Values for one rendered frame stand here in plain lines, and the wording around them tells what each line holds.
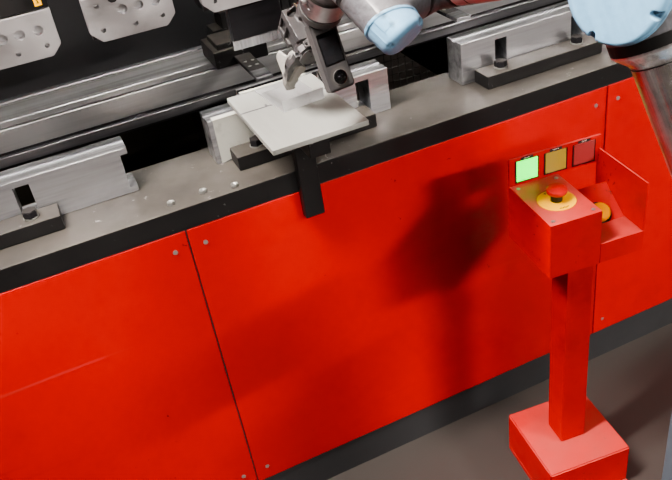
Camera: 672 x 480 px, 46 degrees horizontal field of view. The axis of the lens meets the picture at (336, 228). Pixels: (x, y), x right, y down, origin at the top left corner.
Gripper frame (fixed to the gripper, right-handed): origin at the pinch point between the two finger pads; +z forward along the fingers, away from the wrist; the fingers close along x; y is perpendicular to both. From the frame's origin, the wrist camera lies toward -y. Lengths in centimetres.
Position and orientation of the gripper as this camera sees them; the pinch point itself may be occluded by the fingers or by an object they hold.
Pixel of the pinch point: (305, 83)
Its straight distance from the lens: 144.3
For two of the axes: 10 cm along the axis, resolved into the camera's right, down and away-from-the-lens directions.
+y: -4.6, -8.6, 2.3
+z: -2.1, 3.6, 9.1
